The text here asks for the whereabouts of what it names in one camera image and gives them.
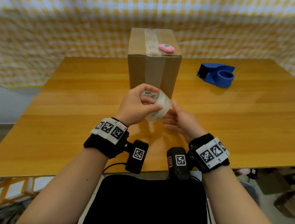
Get person's right hand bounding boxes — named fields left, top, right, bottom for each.
left=162, top=100, right=207, bottom=144

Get person's left hand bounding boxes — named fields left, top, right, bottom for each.
left=114, top=83, right=163, bottom=127

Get clear tape roll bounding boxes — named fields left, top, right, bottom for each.
left=144, top=89, right=172, bottom=123

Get brown cardboard box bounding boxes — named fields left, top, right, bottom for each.
left=127, top=27, right=183, bottom=100

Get pink oval cutter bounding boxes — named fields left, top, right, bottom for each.
left=158, top=43, right=175, bottom=53

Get person's right forearm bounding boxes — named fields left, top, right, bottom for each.
left=202, top=165, right=272, bottom=224

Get person's left forearm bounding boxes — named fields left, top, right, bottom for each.
left=15, top=147, right=109, bottom=224

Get blue tape dispenser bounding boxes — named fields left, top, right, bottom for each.
left=196, top=62, right=236, bottom=88

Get person's black trousers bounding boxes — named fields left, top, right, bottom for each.
left=83, top=174, right=209, bottom=224

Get black right wristband white markers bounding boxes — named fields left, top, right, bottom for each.
left=188, top=133, right=230, bottom=174

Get black wristband white markers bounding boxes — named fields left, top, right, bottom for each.
left=83, top=117, right=130, bottom=159
left=188, top=133, right=230, bottom=174

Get black left wristband white markers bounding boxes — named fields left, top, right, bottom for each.
left=83, top=117, right=130, bottom=159

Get yellow white checkered cloth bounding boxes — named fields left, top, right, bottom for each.
left=0, top=0, right=295, bottom=89

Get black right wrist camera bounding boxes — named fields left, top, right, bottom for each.
left=167, top=147, right=191, bottom=180

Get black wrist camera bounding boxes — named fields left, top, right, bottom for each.
left=125, top=140, right=149, bottom=174
left=167, top=147, right=191, bottom=180

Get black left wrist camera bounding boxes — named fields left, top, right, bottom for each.
left=125, top=140, right=149, bottom=174

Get black left camera cable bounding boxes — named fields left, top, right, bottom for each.
left=102, top=162, right=127, bottom=174

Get black camera cable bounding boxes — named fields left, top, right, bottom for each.
left=190, top=176, right=212, bottom=224
left=102, top=162, right=127, bottom=174

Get black right camera cable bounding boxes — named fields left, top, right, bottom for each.
left=190, top=176, right=212, bottom=224

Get yellow metal frame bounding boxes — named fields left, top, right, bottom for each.
left=0, top=176, right=55, bottom=207

